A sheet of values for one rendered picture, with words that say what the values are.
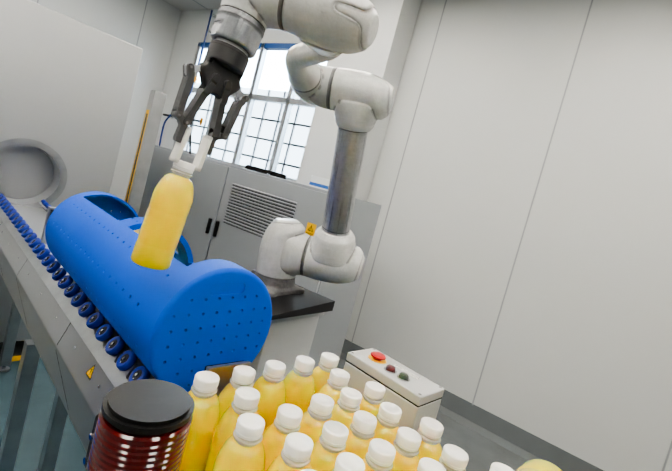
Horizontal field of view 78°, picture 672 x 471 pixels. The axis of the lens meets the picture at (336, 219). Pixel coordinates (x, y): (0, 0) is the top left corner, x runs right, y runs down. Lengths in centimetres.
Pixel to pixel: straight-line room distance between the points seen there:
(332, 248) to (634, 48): 279
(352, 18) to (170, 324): 65
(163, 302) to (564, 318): 292
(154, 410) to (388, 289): 348
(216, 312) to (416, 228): 289
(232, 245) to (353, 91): 204
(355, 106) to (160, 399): 108
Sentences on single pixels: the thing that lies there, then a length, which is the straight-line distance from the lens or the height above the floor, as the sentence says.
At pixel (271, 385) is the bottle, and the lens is 82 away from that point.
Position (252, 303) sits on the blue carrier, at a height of 116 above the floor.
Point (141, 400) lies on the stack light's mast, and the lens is 35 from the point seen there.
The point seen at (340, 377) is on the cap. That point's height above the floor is 110.
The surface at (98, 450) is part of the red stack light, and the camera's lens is 36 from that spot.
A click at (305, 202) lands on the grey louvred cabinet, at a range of 270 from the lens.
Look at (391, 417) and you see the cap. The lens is 78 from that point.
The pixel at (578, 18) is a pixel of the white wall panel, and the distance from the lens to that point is 383.
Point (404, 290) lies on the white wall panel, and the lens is 370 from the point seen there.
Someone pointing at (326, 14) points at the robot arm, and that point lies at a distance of 79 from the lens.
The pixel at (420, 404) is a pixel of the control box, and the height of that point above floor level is 108.
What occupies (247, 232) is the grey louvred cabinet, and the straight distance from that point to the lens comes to 302.
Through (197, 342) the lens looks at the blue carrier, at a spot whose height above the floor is 107.
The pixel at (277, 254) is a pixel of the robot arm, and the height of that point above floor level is 117.
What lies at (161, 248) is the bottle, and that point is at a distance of 82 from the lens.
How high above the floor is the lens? 144
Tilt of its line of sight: 3 degrees down
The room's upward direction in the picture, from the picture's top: 15 degrees clockwise
